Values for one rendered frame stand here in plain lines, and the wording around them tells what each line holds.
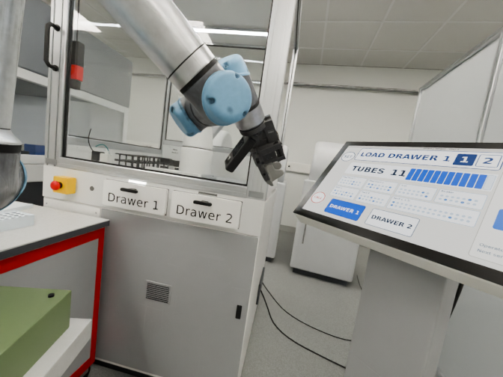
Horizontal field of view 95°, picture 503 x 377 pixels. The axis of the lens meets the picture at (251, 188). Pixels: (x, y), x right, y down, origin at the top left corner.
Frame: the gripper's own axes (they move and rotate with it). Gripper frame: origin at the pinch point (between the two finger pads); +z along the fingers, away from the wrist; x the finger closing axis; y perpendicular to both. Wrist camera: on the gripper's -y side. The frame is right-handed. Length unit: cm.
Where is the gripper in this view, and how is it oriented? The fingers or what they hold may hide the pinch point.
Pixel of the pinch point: (269, 182)
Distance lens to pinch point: 70.7
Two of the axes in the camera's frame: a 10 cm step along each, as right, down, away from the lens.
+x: -1.0, -6.3, 7.7
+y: 9.3, -3.4, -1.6
